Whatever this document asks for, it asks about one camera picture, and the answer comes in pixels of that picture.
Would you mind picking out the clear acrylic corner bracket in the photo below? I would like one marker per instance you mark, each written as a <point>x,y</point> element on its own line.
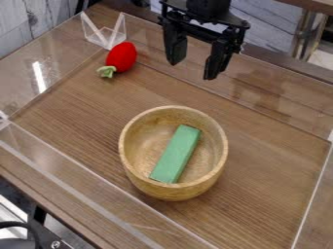
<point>105,37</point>

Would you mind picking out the red plush strawberry toy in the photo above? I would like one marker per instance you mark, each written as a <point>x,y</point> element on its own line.
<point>120,61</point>

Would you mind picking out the green rectangular stick block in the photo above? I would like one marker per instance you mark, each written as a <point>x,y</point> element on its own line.
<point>177,154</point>

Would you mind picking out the brown wooden bowl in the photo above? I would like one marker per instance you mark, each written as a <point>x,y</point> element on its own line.
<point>142,143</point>

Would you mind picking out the metal table leg background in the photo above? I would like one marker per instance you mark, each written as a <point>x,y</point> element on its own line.
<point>310,32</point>

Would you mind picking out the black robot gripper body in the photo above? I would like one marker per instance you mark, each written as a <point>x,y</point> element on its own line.
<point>207,20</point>

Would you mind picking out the black stand under table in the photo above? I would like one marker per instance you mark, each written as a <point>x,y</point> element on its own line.
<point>26,235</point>

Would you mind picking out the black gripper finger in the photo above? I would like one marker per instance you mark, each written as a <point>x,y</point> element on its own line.
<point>176,42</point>
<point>219,59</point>

